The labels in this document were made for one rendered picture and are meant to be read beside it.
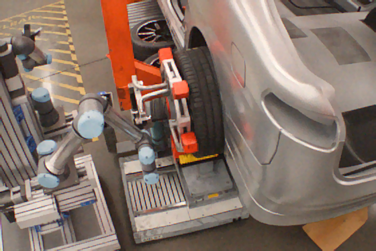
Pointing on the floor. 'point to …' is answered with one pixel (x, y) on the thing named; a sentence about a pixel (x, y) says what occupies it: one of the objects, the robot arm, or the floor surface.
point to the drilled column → (111, 139)
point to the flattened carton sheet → (336, 229)
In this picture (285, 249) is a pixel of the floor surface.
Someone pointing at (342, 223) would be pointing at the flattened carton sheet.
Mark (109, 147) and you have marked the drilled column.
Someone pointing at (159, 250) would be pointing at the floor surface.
